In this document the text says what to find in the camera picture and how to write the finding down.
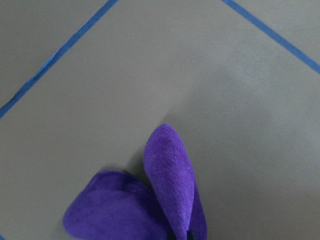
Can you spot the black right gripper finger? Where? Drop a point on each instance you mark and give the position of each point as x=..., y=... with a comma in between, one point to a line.
x=191, y=235

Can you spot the purple cloth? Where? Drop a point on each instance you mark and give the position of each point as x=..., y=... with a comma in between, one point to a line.
x=116, y=205

